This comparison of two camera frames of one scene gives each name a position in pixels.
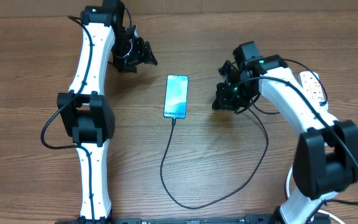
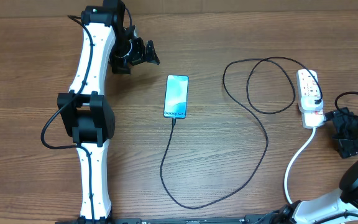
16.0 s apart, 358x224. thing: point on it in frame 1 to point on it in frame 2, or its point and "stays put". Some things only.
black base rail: x=186 y=221 stays put
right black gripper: x=225 y=102 to x=349 y=147
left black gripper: x=142 y=49 stays put
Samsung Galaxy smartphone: x=176 y=99 stays put
